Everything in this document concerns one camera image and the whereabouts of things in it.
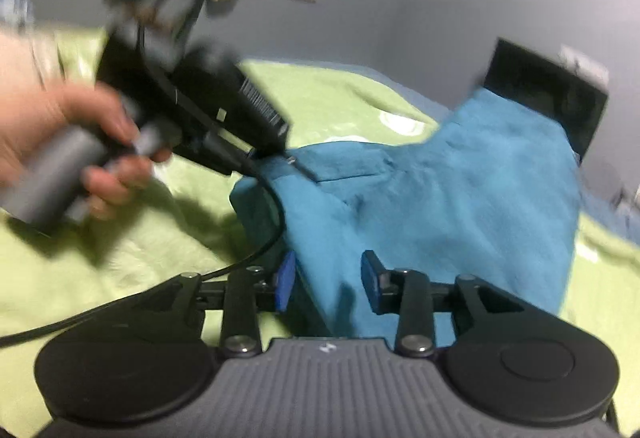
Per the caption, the left hand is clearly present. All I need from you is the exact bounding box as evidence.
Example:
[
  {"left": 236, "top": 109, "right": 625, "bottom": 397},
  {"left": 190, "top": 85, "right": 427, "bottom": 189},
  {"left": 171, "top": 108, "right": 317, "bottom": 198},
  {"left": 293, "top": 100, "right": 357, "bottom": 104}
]
[{"left": 0, "top": 30, "right": 174, "bottom": 222}]

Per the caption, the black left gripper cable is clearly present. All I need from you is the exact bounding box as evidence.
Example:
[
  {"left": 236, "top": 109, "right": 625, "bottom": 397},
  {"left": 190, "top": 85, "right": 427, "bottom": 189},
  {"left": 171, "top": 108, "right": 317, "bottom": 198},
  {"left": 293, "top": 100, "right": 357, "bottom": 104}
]
[{"left": 0, "top": 24, "right": 288, "bottom": 349}]

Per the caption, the black television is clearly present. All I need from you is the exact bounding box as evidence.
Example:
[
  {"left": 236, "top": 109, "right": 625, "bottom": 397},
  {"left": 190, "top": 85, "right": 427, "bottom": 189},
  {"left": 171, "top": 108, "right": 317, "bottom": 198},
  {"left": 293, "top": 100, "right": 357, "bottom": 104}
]
[{"left": 484, "top": 38, "right": 608, "bottom": 160}]

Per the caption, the green fleece blanket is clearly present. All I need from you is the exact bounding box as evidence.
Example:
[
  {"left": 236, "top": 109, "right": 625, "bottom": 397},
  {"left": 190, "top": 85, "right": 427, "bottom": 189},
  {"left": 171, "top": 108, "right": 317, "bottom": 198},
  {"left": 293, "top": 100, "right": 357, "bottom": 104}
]
[{"left": 0, "top": 28, "right": 640, "bottom": 438}]

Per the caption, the teal hooded jacket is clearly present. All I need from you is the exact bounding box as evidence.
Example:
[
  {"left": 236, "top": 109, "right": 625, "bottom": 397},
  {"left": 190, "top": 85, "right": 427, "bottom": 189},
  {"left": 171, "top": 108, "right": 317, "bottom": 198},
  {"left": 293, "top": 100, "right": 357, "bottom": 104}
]
[{"left": 230, "top": 90, "right": 580, "bottom": 340}]

